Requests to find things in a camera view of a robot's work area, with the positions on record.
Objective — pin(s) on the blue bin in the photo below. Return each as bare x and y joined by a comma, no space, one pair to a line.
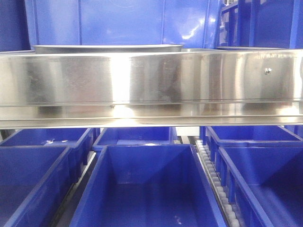
266,184
134,136
148,186
79,140
33,183
247,136

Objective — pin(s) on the silver rail screw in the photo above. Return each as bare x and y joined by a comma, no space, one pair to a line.
267,71

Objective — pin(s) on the blue rear centre bin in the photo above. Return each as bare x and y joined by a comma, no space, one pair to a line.
134,136

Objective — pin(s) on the blue lower centre bin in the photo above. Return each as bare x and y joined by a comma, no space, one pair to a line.
148,186

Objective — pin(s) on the stainless steel shelf front rail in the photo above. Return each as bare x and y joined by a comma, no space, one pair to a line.
216,87

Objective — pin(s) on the blue lower left bin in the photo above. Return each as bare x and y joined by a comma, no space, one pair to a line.
33,183

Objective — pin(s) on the white roller conveyor track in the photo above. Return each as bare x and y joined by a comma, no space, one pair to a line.
227,209

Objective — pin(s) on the blue rear left bin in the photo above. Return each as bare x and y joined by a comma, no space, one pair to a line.
79,140

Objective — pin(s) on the silver metal tray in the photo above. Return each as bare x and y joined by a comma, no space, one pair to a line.
63,49

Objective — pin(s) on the large blue upper crate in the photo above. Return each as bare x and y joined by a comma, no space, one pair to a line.
191,23

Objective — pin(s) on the blue lower right bin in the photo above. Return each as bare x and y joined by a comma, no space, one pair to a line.
266,184

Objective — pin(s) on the blue rear right bin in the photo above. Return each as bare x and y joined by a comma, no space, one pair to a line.
247,136

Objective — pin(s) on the blue upper right crate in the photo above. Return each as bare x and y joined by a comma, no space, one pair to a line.
261,23

